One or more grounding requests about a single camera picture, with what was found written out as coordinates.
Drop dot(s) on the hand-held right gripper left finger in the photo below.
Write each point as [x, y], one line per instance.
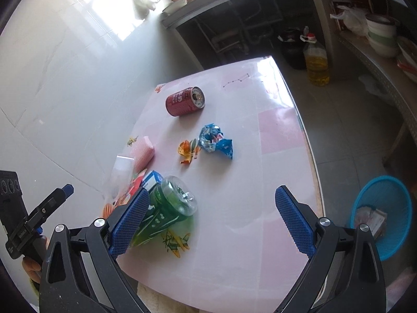
[130, 220]

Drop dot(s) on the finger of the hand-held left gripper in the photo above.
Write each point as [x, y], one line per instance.
[45, 208]

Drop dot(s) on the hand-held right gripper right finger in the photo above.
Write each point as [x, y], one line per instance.
[293, 218]

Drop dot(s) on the clear red printed plastic bag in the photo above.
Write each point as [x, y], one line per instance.
[122, 182]

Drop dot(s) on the blue and white carton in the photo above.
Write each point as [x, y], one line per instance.
[153, 178]

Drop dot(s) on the green plastic bottle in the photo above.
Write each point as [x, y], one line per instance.
[172, 199]

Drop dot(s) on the pink paper roll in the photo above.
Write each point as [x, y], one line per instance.
[143, 153]

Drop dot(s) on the tan paper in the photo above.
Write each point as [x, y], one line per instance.
[366, 216]

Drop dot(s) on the blue plastic basket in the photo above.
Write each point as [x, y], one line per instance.
[397, 208]

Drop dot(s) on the blue snack wrapper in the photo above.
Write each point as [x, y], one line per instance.
[215, 141]

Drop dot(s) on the red drink can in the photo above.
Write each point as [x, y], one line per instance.
[182, 102]

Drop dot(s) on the person's left hand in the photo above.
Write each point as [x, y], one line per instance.
[31, 269]

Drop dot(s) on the pink printed table cover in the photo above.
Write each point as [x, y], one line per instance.
[247, 186]

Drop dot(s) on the cream fleece cloth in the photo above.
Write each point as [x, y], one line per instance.
[163, 300]

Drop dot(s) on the white rag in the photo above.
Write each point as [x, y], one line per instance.
[371, 84]

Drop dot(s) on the cooking oil bottle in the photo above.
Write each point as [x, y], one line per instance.
[317, 65]

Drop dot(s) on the dark ceramic jar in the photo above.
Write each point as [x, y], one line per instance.
[291, 52]

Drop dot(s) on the perforated metal shelf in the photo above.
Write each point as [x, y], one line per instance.
[384, 68]

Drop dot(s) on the grey drain pipes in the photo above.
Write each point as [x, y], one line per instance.
[234, 36]

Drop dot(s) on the pile of plates and utensils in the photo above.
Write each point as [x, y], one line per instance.
[407, 58]

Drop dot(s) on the stack of white bowls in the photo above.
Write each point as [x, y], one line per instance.
[382, 37]

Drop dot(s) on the white basin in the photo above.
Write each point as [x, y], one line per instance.
[174, 6]

